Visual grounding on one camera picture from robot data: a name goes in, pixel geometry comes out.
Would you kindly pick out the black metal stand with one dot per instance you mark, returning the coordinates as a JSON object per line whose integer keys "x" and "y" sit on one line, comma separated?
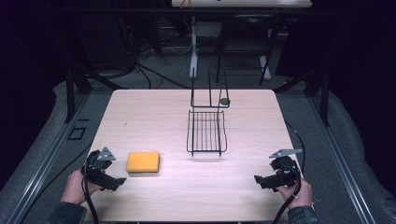
{"x": 320, "y": 90}
{"x": 74, "y": 87}

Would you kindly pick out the dark round disc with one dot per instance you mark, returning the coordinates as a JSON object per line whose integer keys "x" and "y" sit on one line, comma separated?
{"x": 224, "y": 101}

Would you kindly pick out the white desk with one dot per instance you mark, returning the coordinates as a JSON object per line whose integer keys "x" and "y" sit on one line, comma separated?
{"x": 243, "y": 3}

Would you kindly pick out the metal floor rail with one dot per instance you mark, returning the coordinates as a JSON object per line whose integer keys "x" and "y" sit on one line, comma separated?
{"x": 345, "y": 168}
{"x": 43, "y": 165}

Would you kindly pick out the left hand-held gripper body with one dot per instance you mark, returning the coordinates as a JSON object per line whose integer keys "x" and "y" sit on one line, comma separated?
{"x": 93, "y": 168}

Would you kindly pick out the black chair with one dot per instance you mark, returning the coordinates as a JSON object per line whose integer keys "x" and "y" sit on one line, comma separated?
{"x": 246, "y": 37}

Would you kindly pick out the person's right hand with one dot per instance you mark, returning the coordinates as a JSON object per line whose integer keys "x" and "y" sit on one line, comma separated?
{"x": 299, "y": 196}

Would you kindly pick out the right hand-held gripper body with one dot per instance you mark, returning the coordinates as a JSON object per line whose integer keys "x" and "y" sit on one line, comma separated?
{"x": 286, "y": 169}

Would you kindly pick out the orange sponge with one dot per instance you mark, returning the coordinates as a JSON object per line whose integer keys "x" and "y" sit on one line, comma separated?
{"x": 142, "y": 161}

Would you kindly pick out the person's left hand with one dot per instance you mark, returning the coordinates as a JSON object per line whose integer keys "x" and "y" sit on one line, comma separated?
{"x": 74, "y": 188}

